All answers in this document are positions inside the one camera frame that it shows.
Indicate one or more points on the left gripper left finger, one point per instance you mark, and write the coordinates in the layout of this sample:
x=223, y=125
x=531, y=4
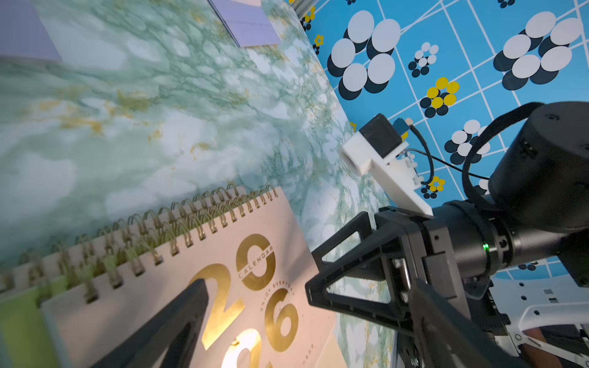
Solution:
x=171, y=334

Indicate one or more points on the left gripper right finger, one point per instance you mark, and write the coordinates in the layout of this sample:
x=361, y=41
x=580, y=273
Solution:
x=448, y=339

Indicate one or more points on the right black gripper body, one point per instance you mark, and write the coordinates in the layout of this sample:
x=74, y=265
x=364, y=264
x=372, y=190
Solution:
x=459, y=249

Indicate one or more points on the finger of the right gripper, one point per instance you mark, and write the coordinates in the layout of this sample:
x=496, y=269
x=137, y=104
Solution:
x=378, y=258

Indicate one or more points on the pink calendar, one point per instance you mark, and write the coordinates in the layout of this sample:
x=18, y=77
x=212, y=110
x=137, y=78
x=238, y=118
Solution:
x=124, y=242
x=258, y=315

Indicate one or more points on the green calendar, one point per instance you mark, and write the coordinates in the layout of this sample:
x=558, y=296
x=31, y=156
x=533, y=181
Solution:
x=25, y=341

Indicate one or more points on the purple calendar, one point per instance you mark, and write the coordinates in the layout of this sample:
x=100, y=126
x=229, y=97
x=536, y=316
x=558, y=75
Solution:
x=23, y=35
x=246, y=22

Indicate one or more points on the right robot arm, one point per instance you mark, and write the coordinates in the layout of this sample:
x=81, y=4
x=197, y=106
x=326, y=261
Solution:
x=499, y=279

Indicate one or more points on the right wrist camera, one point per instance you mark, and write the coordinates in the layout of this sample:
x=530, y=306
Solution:
x=378, y=150

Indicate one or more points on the right aluminium corner post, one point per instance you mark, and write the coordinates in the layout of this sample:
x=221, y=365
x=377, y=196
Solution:
x=302, y=7

